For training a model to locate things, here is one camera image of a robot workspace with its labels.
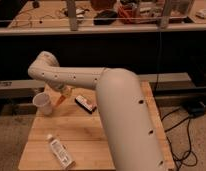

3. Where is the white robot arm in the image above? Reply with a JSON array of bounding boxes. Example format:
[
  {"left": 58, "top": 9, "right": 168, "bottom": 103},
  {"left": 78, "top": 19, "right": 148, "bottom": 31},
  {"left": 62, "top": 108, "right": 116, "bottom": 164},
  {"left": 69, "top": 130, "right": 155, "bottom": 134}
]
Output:
[{"left": 28, "top": 51, "right": 168, "bottom": 171}]

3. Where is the black rectangular box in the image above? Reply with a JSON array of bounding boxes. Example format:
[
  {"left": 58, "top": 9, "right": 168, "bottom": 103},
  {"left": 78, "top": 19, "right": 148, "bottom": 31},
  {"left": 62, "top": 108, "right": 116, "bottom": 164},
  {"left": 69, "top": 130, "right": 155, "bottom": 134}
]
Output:
[{"left": 75, "top": 95, "right": 97, "bottom": 114}]

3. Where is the clear plastic bottle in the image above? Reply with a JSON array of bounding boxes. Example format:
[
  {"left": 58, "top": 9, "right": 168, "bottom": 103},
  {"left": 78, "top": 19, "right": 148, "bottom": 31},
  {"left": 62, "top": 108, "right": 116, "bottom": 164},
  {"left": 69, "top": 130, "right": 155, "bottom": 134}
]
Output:
[{"left": 47, "top": 134, "right": 74, "bottom": 170}]

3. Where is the background wooden workbench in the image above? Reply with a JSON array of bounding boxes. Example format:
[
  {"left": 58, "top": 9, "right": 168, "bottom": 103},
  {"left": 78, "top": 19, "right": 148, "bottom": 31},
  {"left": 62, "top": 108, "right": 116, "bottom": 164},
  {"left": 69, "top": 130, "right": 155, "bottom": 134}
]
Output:
[{"left": 0, "top": 0, "right": 206, "bottom": 36}]

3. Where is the black object on workbench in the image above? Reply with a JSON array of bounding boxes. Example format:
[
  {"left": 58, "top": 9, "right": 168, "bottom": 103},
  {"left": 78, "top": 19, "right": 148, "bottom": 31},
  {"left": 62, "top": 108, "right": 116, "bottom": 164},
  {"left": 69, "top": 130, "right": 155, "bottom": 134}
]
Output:
[{"left": 93, "top": 10, "right": 117, "bottom": 25}]

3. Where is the black power adapter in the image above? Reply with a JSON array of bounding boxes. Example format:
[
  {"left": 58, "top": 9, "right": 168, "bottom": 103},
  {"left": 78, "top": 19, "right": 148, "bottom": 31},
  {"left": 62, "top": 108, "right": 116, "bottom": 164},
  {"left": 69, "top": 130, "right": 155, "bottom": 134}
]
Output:
[{"left": 183, "top": 101, "right": 206, "bottom": 118}]

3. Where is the left metal post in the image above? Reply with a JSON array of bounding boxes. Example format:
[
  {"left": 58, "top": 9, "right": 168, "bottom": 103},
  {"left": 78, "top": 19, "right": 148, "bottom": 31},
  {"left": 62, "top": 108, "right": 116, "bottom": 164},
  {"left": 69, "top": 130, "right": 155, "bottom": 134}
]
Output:
[{"left": 66, "top": 0, "right": 78, "bottom": 31}]

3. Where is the metal post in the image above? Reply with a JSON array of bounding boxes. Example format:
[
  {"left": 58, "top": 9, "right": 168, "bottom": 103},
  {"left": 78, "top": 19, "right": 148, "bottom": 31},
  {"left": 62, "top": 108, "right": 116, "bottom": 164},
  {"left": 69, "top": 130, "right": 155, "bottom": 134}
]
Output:
[
  {"left": 159, "top": 0, "right": 172, "bottom": 29},
  {"left": 66, "top": 0, "right": 78, "bottom": 31}
]

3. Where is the right metal post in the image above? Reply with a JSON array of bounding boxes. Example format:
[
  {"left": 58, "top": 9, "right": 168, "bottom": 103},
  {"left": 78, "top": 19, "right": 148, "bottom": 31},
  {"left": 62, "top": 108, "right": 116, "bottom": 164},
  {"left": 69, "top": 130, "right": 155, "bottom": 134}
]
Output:
[{"left": 159, "top": 0, "right": 172, "bottom": 29}]

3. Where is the black floor cable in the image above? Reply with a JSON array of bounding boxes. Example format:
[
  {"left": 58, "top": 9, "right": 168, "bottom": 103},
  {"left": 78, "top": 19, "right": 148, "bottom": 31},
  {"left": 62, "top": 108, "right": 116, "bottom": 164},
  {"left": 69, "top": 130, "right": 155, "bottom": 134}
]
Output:
[{"left": 161, "top": 106, "right": 199, "bottom": 168}]

